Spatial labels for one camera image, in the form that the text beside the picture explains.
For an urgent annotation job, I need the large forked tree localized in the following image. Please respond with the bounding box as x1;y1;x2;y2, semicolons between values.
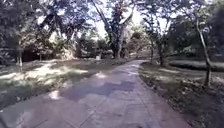
89;0;136;60

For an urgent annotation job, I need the grey concrete slab path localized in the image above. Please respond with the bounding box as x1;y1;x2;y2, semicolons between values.
0;59;195;128

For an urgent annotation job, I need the small dark tree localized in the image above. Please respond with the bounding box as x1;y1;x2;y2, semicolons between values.
141;0;178;67

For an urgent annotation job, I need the wood of trees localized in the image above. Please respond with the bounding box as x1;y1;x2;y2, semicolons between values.
0;0;224;66

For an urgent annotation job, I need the sunlit grass ground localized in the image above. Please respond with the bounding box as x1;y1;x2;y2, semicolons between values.
0;58;135;111

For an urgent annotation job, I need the dark leaf-strewn ground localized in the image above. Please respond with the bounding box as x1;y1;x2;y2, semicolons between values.
137;61;224;128

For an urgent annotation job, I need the thin pale tree trunk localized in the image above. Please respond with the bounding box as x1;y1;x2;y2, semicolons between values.
15;46;25;73

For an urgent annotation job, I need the slim leaning tree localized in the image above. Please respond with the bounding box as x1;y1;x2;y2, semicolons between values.
186;0;224;88

